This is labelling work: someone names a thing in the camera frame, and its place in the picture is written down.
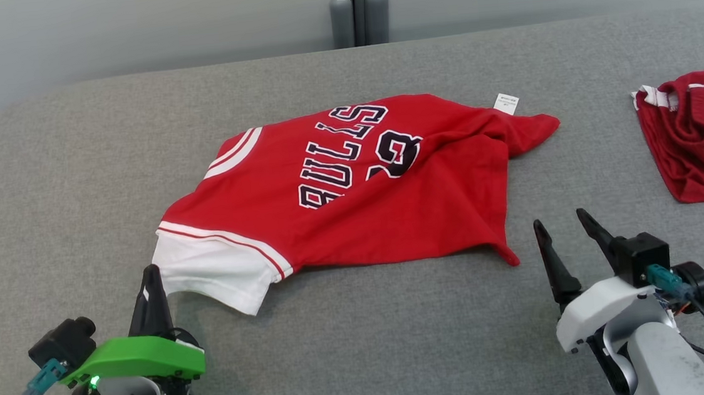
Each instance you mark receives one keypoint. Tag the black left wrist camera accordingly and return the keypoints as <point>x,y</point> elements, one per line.
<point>62,346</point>

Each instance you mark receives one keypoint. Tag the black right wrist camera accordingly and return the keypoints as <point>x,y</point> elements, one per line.
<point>642,256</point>

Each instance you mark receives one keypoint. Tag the grey metal post with rounded feet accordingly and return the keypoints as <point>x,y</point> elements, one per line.
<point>359,8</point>

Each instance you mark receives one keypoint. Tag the red Bulls jersey white sleeves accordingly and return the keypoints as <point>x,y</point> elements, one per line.
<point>391,219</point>

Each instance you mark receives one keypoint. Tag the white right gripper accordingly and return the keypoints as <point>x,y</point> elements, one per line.
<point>600,313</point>

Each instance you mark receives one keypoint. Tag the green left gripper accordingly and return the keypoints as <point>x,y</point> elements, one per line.
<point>138,359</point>

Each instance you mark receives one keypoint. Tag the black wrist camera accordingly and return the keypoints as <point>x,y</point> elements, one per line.
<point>62,346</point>
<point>642,256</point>

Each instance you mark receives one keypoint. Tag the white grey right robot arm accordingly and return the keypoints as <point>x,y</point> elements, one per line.
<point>667,367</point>

